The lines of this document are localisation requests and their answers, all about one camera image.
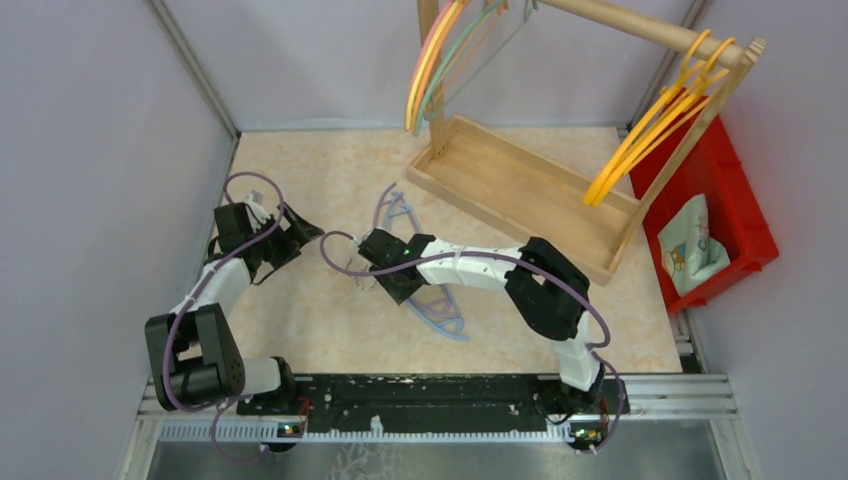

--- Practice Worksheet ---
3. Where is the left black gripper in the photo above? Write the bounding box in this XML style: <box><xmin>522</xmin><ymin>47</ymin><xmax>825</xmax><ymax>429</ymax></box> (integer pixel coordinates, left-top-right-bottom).
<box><xmin>246</xmin><ymin>201</ymin><xmax>323</xmax><ymax>270</ymax></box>

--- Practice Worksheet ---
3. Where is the blue hanger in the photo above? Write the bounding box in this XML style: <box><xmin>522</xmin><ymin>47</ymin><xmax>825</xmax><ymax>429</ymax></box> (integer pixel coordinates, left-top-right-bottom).
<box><xmin>381</xmin><ymin>191</ymin><xmax>470</xmax><ymax>342</ymax></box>

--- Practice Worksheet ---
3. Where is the green hanger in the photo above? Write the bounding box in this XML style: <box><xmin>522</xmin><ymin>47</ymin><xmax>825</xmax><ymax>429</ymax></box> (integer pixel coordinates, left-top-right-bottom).
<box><xmin>411</xmin><ymin>0</ymin><xmax>539</xmax><ymax>138</ymax></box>

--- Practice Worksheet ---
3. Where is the pink hanger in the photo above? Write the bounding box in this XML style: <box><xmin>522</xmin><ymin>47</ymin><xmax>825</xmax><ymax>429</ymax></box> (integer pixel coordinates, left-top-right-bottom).
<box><xmin>405</xmin><ymin>0</ymin><xmax>511</xmax><ymax>130</ymax></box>

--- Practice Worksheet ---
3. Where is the orange hanger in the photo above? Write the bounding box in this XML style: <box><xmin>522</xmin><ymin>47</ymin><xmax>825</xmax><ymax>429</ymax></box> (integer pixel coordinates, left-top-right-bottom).
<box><xmin>410</xmin><ymin>0</ymin><xmax>511</xmax><ymax>134</ymax></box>

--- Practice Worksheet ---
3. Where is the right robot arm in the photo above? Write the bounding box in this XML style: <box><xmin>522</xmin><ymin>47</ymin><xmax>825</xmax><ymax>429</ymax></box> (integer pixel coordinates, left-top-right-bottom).
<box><xmin>357</xmin><ymin>228</ymin><xmax>605</xmax><ymax>412</ymax></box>

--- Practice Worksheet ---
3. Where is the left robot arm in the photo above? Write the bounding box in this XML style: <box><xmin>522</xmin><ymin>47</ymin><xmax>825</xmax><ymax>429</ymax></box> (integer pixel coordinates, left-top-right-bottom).
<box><xmin>144</xmin><ymin>200</ymin><xmax>324</xmax><ymax>414</ymax></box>

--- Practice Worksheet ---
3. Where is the purple hanger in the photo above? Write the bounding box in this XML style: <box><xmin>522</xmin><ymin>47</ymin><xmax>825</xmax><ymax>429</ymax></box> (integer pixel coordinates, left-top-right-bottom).
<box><xmin>370</xmin><ymin>182</ymin><xmax>458</xmax><ymax>326</ymax></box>

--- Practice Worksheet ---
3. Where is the wooden hanger rack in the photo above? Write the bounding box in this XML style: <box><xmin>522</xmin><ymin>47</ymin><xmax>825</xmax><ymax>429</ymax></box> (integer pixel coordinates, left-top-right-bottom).
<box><xmin>403</xmin><ymin>1</ymin><xmax>766</xmax><ymax>285</ymax></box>

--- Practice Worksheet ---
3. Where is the printed cloth in bin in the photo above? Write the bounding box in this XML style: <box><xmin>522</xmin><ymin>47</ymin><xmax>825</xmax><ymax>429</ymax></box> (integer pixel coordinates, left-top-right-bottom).
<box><xmin>657</xmin><ymin>194</ymin><xmax>730</xmax><ymax>296</ymax></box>

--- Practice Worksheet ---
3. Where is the red plastic bin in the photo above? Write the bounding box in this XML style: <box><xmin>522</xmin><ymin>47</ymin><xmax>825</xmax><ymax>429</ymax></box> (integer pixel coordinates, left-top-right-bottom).
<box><xmin>643</xmin><ymin>118</ymin><xmax>779</xmax><ymax>313</ymax></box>

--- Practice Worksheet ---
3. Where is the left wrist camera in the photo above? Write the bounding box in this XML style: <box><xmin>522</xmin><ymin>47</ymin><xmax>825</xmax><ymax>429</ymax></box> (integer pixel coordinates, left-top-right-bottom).
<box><xmin>244</xmin><ymin>190</ymin><xmax>274</xmax><ymax>232</ymax></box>

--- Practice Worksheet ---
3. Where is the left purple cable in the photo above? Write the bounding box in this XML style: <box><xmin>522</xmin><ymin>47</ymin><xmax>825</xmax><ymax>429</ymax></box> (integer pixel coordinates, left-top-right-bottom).
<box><xmin>161</xmin><ymin>172</ymin><xmax>286</xmax><ymax>464</ymax></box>

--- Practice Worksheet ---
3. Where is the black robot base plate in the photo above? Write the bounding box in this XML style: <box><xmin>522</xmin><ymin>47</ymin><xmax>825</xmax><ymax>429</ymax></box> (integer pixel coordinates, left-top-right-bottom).
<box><xmin>236</xmin><ymin>374</ymin><xmax>631</xmax><ymax>434</ymax></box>

